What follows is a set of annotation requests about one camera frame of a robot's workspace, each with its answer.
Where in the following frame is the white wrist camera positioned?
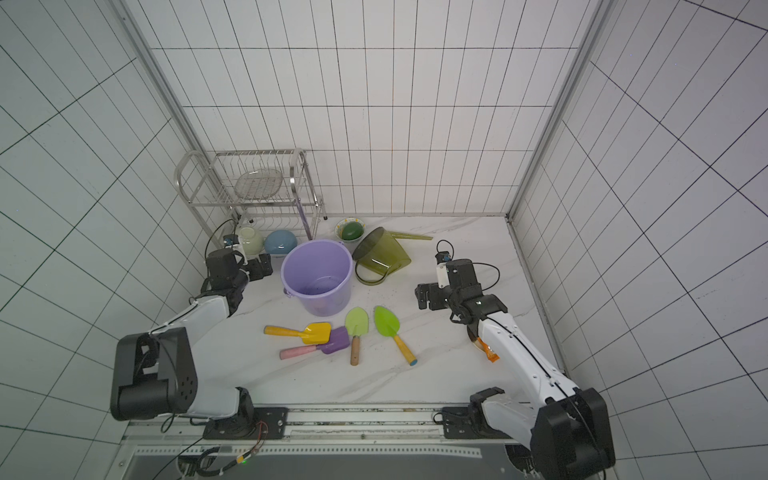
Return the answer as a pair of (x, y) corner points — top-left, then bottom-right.
(222, 234), (240, 248)
(435, 251), (452, 288)

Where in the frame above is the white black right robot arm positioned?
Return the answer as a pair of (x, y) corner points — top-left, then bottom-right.
(415, 251), (616, 479)

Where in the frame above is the green trowel orange handle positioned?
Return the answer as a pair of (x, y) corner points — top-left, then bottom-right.
(374, 305), (418, 366)

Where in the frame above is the yellow plastic toy shovel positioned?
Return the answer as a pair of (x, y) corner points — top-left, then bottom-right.
(263, 322), (332, 345)

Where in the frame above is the small bowl with green ball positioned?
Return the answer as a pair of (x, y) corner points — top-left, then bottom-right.
(335, 217), (366, 243)

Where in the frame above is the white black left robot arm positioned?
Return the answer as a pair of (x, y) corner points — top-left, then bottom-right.
(110, 248), (273, 439)

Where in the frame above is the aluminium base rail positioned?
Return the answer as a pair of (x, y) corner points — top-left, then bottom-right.
(123, 403), (519, 457)

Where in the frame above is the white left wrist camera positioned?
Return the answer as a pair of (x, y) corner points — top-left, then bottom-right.
(222, 234), (240, 248)

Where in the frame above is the pale green bowl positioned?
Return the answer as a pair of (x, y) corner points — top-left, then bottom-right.
(236, 226), (264, 258)

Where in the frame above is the light green wooden-handle spade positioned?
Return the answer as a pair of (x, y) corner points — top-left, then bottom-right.
(345, 307), (369, 366)

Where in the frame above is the metal dish rack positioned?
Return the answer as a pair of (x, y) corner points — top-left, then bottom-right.
(174, 148), (328, 241)

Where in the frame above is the purple plastic bucket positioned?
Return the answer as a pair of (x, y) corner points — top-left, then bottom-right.
(280, 239), (354, 317)

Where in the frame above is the purple pink toy shovel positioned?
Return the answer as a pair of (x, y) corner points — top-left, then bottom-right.
(279, 326), (350, 360)

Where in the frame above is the colourful snack packet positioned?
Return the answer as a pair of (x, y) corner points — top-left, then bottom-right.
(474, 339), (499, 363)

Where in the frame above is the clear glass plate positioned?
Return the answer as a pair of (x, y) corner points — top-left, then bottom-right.
(234, 168), (283, 201)

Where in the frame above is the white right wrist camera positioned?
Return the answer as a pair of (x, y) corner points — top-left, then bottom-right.
(435, 251), (452, 288)

